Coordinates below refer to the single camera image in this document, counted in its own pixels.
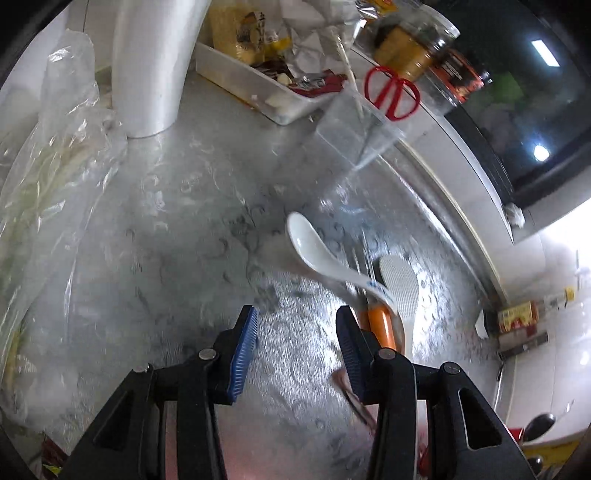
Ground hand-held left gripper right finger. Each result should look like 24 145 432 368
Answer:
335 305 534 480

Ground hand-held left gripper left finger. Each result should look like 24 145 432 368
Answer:
58 305 259 480

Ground white rice paddle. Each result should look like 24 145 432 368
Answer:
379 255 419 356

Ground white ceramic spoon blue print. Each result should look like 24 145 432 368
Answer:
285 211 398 317

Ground small black spoon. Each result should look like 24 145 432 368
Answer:
521 412 556 443

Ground glass bottle yellow red label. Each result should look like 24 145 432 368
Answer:
496 286 577 333

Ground black rectangular box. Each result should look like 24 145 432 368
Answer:
499 331 549 360

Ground clear plastic container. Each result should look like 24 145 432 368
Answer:
316 88 407 204

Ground clear plastic bag with greens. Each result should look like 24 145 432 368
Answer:
0 30 127 425

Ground red sauce sachet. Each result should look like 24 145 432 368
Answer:
288 69 348 99

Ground white plastic tray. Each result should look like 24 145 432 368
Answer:
194 41 345 125

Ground pale thin stick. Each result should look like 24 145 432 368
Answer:
330 28 365 118

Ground dark jar red label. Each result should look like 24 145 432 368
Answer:
427 46 494 108

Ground glass jar yellow contents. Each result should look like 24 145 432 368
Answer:
374 4 461 81

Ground crumpled foil wrapper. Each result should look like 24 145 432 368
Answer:
277 0 365 79

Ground yellow food packet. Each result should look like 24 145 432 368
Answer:
208 0 296 65

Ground dark glass window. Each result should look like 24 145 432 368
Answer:
425 0 591 217

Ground red-handled scissors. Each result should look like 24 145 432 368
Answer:
346 65 422 176

